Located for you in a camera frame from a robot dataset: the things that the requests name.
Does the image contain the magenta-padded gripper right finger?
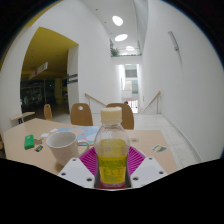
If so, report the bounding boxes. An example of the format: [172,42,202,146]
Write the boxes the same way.
[125,146,168,189]

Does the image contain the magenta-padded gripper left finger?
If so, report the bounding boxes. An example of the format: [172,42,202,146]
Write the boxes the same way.
[57,147,100,189]

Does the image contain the clear bottle with yellow label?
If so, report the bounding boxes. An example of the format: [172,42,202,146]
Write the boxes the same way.
[93,106,131,190]

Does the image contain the colourful small card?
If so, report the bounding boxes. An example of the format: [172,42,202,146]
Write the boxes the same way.
[152,143,168,154]

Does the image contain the white ceramic mug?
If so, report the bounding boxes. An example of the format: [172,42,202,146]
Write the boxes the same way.
[45,130,91,167]

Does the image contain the light blue printed sheet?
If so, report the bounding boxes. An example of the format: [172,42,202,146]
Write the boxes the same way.
[58,125,101,145]

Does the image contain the small green box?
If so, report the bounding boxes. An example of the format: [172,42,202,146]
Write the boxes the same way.
[23,134,36,150]

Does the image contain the wooden chair with round cutout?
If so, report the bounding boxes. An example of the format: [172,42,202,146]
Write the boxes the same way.
[69,102,94,127]
[105,102,135,130]

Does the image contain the plain wooden chair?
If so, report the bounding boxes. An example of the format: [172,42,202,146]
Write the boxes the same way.
[43,103,54,121]

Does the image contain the wooden stair handrail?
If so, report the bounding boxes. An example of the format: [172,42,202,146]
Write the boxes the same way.
[84,92,108,108]
[143,91,162,115]

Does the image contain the small beige side table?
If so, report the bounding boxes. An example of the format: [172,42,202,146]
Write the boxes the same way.
[9,111,36,125]

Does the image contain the dark shop shelf unit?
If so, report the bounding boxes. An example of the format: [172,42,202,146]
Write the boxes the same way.
[19,79,56,113]

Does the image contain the red and white hanging sign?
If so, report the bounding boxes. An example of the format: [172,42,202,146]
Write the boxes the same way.
[28,61,49,81]

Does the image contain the green balcony plant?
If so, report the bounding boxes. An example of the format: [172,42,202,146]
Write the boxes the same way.
[109,46,120,58]

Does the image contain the group of oval ceiling lights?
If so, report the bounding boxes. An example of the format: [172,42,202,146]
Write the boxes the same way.
[111,15,136,52]

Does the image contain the dark wall sign plaques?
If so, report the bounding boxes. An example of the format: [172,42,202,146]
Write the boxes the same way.
[66,73,79,84]

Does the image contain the long grey wall lamp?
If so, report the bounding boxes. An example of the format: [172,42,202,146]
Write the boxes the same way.
[167,30,180,52]

